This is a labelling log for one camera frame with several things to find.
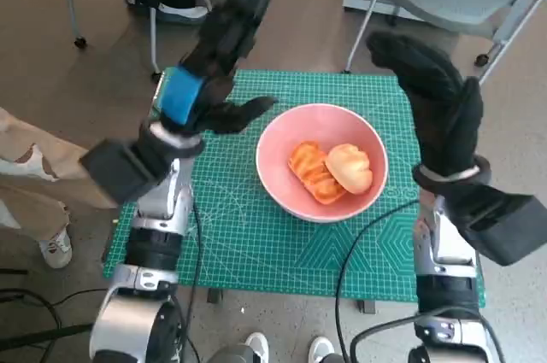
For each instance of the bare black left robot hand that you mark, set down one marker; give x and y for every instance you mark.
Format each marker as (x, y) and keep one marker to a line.
(222, 51)

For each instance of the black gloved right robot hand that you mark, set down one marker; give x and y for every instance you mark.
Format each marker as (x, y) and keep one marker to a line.
(444, 115)

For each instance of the pink bowl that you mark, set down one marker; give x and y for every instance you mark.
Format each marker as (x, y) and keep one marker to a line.
(278, 145)

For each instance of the round toy bread bun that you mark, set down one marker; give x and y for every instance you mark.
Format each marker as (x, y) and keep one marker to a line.
(348, 168)

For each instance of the rectangular striped toy bread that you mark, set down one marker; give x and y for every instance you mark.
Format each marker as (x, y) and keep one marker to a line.
(305, 162)

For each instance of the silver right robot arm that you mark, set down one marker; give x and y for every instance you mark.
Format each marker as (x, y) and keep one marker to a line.
(444, 294)

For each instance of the grey chair with metal legs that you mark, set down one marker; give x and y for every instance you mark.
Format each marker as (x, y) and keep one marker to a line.
(152, 38)

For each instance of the green cutting mat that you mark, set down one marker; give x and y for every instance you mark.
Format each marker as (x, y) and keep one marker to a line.
(239, 243)

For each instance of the white shoe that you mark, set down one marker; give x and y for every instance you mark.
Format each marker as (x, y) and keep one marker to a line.
(257, 348)
(320, 350)

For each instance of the black stand leg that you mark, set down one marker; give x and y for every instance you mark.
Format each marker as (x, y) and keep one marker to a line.
(42, 337)

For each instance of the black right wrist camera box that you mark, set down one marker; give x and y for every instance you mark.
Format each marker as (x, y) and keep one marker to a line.
(504, 226)

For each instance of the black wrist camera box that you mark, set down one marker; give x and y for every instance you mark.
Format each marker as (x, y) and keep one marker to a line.
(504, 226)
(119, 171)

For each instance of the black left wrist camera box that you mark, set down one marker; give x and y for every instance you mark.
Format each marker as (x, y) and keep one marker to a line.
(119, 171)

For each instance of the black table bracket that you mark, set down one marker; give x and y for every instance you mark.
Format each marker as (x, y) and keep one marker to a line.
(366, 306)
(214, 296)

